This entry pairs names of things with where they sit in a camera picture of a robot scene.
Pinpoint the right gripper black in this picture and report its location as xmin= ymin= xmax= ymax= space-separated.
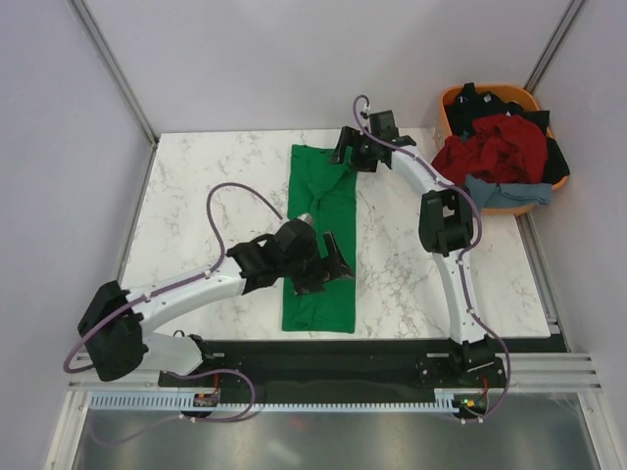
xmin=327 ymin=126 xmax=378 ymax=173

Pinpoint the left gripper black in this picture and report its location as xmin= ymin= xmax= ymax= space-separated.
xmin=279 ymin=231 xmax=353 ymax=295

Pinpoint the green t shirt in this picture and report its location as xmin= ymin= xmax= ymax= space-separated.
xmin=282 ymin=145 xmax=357 ymax=334

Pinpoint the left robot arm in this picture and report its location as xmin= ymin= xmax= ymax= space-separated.
xmin=77 ymin=218 xmax=355 ymax=385

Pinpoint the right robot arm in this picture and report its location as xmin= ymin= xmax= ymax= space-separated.
xmin=329 ymin=111 xmax=486 ymax=345

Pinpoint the black t shirt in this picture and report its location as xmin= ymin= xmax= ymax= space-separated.
xmin=434 ymin=82 xmax=570 ymax=190

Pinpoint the blue grey t shirt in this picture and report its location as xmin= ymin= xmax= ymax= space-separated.
xmin=465 ymin=175 xmax=554 ymax=210

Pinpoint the red t shirt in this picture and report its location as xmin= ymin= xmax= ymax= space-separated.
xmin=432 ymin=115 xmax=548 ymax=185

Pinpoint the orange plastic basket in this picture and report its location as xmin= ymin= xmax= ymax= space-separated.
xmin=434 ymin=82 xmax=570 ymax=215

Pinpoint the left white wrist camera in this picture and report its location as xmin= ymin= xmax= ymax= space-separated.
xmin=298 ymin=212 xmax=314 ymax=226

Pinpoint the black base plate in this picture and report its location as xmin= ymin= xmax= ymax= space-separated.
xmin=158 ymin=338 xmax=507 ymax=403

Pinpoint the white slotted cable duct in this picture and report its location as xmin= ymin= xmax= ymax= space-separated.
xmin=88 ymin=392 xmax=487 ymax=414

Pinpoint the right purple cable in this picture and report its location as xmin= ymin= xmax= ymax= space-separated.
xmin=352 ymin=95 xmax=513 ymax=427

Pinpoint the purple cable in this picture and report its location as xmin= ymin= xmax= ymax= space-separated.
xmin=63 ymin=183 xmax=285 ymax=376
xmin=352 ymin=95 xmax=513 ymax=427

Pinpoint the right aluminium frame post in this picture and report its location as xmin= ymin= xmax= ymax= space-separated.
xmin=523 ymin=0 xmax=589 ymax=94

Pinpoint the aluminium frame post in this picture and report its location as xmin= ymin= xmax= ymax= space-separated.
xmin=66 ymin=0 xmax=161 ymax=146
xmin=523 ymin=0 xmax=589 ymax=94

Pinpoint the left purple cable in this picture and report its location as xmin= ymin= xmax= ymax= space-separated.
xmin=63 ymin=183 xmax=285 ymax=376

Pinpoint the left aluminium frame post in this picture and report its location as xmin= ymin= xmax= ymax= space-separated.
xmin=66 ymin=0 xmax=161 ymax=146

